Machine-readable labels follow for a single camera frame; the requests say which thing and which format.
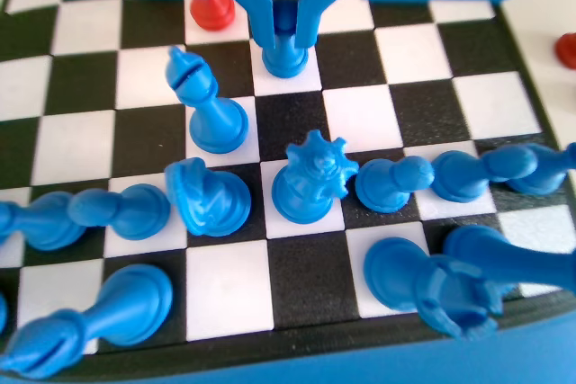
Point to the blue chess pawn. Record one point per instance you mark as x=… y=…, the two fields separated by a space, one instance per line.
x=139 y=213
x=544 y=177
x=382 y=186
x=49 y=226
x=283 y=60
x=459 y=177

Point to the red chess pawn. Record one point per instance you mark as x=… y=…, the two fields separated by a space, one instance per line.
x=216 y=11

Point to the blue chess bishop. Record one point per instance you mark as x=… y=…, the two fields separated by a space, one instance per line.
x=216 y=123
x=130 y=307

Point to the blue chess queen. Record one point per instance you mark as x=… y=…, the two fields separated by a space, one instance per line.
x=301 y=195

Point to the blue chess knight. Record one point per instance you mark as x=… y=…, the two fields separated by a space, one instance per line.
x=211 y=204

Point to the red round object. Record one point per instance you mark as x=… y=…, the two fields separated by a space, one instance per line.
x=567 y=51

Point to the black and white chessboard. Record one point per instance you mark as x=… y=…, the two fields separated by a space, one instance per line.
x=306 y=276

